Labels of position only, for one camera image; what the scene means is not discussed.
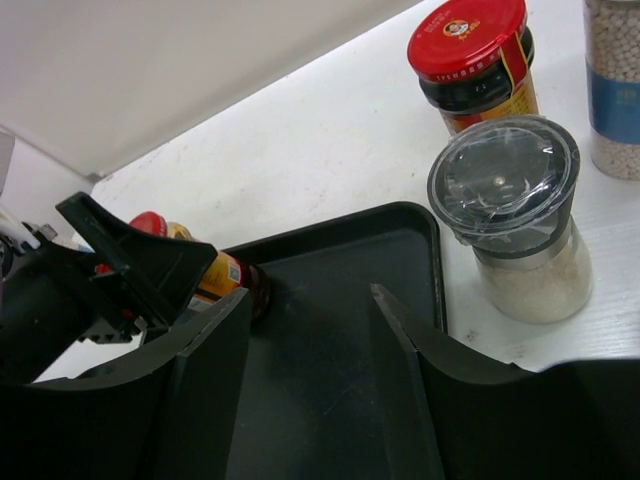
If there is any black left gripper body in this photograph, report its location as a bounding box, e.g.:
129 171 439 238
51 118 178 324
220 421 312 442
1 240 170 384

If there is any blue label spice shaker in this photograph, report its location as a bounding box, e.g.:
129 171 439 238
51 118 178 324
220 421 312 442
583 1 639 181

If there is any black rectangular tray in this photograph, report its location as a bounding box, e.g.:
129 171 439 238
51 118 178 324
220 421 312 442
74 200 448 480

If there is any red lid sauce jar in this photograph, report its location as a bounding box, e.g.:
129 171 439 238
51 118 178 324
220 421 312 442
407 0 539 135

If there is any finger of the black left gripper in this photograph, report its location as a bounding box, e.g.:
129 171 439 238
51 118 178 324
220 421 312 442
56 192 217 328

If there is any red lid chili jar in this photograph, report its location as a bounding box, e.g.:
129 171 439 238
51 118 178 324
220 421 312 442
129 211 271 321

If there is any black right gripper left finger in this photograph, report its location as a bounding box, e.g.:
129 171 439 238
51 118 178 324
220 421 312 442
1 289 250 479

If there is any clear lid salt grinder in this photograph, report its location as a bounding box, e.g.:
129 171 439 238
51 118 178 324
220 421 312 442
426 115 592 324

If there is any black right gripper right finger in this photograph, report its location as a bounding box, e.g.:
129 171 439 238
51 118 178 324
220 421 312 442
369 284 639 479

